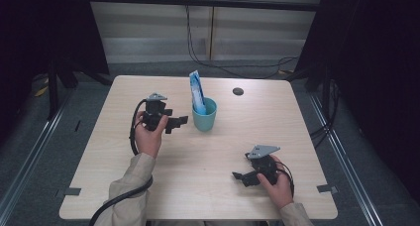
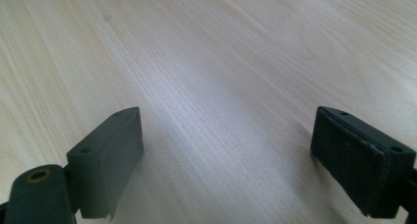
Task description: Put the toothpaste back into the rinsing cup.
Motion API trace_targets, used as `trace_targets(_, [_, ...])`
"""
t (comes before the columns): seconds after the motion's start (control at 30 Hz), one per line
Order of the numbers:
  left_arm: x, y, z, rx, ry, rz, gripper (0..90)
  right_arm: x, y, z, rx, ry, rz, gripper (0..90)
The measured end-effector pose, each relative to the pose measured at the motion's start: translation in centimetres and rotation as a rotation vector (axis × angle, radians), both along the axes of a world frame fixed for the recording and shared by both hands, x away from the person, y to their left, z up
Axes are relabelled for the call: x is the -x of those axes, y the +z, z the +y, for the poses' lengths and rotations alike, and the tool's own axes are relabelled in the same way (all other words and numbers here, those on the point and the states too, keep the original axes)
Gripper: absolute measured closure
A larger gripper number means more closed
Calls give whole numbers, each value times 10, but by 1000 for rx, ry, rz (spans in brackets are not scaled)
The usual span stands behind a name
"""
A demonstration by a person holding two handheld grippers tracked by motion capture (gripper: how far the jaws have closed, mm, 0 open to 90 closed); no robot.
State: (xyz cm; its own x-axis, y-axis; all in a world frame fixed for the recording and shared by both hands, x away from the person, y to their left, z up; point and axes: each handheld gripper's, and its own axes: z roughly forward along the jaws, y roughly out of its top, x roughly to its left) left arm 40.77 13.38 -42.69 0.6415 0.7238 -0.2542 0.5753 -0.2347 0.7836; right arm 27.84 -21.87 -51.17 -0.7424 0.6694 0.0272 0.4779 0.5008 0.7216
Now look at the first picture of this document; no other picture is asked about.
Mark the black horizontal bar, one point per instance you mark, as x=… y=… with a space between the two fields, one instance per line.
x=204 y=2

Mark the teal cup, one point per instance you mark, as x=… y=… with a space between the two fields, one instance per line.
x=205 y=122

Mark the metal floor rail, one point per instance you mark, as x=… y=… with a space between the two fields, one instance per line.
x=346 y=173
x=29 y=163

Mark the dark round table grommet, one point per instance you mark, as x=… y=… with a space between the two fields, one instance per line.
x=238 y=91

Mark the yellow tape piece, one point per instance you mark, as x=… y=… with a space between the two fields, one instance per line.
x=41 y=91

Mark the person's left hand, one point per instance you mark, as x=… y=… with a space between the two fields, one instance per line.
x=148 y=141

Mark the grey tape strip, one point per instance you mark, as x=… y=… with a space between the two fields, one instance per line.
x=71 y=191
x=327 y=188

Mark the black curtain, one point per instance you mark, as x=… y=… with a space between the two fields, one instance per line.
x=373 y=70
x=43 y=31

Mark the blue and white packet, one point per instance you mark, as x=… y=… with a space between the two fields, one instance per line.
x=197 y=92

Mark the black metal stand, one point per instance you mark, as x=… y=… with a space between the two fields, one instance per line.
x=52 y=90

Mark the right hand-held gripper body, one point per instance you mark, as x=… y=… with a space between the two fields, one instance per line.
x=264 y=166

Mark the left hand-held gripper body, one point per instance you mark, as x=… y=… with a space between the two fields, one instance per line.
x=154 y=115

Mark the person's right hand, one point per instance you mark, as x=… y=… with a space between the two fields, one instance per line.
x=280 y=189

